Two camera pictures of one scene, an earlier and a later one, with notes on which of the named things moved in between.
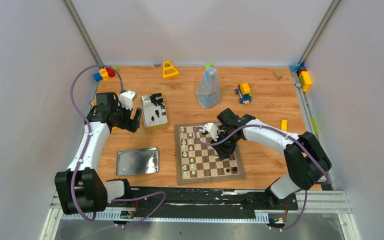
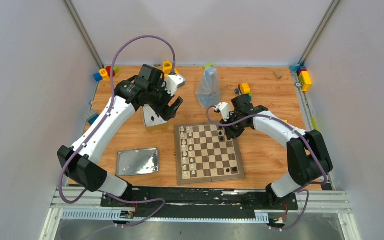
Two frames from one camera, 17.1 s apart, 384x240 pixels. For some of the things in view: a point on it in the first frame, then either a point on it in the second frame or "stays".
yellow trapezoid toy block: x=169 y=71 stays
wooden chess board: x=196 y=163 stays
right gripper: x=223 y=153 -> x=231 y=133
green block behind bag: x=208 y=65 stays
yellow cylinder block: x=104 y=74 stays
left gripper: x=127 y=117 -> x=165 y=107
